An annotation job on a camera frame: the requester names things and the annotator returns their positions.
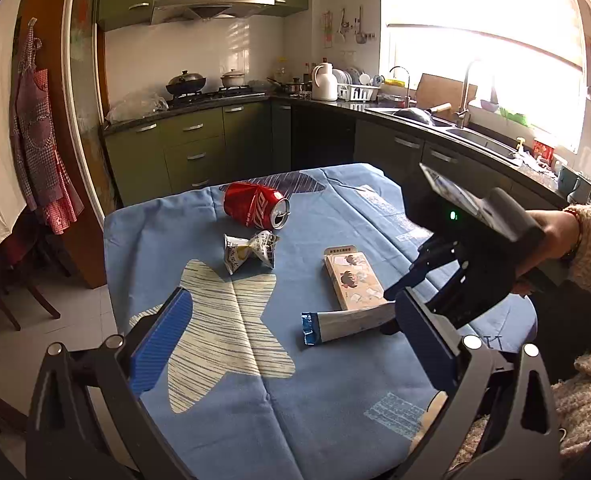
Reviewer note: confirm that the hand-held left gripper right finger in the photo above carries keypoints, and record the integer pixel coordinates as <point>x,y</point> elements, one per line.
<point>428,345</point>

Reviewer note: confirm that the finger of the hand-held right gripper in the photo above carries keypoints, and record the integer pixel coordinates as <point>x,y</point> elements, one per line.
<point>415,274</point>
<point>445,302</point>

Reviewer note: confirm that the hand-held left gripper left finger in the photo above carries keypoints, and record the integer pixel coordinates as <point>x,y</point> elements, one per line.
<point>163,345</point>

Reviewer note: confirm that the beige small box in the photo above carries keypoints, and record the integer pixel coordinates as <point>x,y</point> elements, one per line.
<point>355,280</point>

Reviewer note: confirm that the white squeeze tube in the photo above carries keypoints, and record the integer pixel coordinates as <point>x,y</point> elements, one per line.
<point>345,324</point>

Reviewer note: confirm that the white wrapper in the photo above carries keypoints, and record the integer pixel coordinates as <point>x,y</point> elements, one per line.
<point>249,252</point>

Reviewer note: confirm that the red soda can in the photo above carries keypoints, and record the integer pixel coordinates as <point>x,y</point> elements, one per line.
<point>253,205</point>

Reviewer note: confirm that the person's right hand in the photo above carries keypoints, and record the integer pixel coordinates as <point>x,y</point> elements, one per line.
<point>555,235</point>

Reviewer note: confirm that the steel double sink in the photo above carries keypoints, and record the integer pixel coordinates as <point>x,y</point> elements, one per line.
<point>475,140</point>

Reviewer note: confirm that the white rag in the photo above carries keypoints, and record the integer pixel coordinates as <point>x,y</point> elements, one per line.
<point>538,164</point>

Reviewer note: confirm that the small pump bottle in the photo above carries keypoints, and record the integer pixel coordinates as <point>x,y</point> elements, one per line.
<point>520,145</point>

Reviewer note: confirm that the red packet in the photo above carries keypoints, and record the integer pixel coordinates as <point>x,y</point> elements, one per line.
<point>543,150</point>

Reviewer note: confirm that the teal mug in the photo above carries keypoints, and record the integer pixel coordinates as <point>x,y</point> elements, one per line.
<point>575,185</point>

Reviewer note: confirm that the green plastic container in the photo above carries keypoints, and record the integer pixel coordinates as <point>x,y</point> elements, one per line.
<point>514,116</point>

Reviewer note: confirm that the purple bowl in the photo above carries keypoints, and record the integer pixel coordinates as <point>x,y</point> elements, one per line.
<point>489,105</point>

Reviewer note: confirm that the dark lower cabinets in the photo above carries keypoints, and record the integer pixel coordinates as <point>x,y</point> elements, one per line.
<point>385,145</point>

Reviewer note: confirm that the tall steel faucet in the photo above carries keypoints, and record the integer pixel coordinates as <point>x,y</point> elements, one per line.
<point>463,95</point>

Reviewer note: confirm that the wooden cutting board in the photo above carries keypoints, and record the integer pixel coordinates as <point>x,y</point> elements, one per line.
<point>440,91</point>

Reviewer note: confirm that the blue printed tablecloth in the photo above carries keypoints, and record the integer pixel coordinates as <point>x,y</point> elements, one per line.
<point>295,385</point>

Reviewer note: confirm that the small black faucet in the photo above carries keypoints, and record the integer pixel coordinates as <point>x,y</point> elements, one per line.
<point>405,77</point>

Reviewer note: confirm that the dark wooden chair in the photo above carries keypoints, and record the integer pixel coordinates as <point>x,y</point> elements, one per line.
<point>10,280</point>

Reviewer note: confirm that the person's beige fuzzy garment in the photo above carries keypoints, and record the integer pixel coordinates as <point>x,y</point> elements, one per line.
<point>585,400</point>

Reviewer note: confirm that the white dish rack with dishes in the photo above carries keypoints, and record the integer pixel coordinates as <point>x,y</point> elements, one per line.
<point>358,87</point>

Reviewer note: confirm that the green lower cabinets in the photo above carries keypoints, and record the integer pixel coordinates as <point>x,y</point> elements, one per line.
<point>195,150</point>

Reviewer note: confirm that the white thermal jug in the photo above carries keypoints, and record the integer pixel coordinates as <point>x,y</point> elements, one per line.
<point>324,85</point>

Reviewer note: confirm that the small steel saucepan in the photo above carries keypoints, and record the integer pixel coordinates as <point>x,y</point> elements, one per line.
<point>293,87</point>

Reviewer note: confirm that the red checked apron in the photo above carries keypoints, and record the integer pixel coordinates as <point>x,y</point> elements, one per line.
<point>43,150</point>

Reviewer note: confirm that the hanging kitchen utensils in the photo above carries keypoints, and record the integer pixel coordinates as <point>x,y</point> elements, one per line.
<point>345,25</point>

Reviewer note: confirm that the clear plastic bag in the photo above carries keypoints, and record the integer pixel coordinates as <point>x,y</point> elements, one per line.
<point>135,107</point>

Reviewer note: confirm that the black gas stove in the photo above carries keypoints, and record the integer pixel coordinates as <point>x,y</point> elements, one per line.
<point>215,96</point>

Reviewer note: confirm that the black wok with lid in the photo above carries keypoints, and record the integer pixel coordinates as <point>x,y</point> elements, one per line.
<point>186,82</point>

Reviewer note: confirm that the white cooking pot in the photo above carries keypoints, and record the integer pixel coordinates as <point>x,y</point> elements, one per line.
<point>233,79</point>

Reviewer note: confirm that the printed glass sliding door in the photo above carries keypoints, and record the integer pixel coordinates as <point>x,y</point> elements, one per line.
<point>83,85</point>

